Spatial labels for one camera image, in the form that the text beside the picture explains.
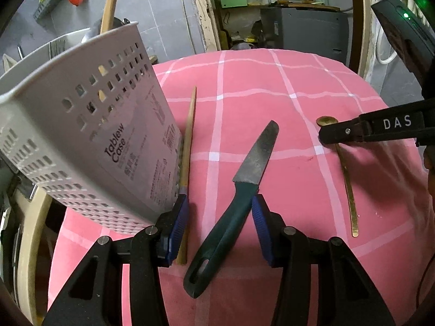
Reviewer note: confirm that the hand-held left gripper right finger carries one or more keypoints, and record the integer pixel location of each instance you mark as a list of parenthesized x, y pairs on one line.
[(260, 224)]

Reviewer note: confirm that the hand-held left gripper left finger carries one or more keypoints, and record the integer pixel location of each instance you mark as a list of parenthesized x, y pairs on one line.
[(178, 220)]

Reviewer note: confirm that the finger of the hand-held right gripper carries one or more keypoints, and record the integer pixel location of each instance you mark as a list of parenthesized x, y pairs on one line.
[(373, 127)]

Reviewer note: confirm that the gold long spoon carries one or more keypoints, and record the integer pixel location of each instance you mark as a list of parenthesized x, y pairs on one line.
[(350, 193)]

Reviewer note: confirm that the white perforated utensil caddy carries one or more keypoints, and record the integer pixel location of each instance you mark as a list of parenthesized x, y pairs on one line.
[(112, 132)]

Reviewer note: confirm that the person's right hand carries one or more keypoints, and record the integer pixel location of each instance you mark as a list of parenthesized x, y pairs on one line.
[(431, 181)]

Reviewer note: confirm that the pink checked tablecloth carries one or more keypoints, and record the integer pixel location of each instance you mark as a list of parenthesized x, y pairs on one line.
[(306, 183)]

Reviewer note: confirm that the wooden chopstick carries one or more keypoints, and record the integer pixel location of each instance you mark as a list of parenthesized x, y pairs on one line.
[(188, 132)]

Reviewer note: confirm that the wooden cutting board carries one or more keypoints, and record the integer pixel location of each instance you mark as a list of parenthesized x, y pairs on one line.
[(316, 6)]

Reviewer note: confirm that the grey cabinet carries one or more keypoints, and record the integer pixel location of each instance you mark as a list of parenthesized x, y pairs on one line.
[(306, 34)]

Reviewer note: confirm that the green box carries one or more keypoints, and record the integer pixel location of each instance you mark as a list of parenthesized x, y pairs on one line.
[(232, 0)]

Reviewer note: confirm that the wooden spatula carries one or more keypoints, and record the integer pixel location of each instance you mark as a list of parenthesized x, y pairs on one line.
[(110, 6)]

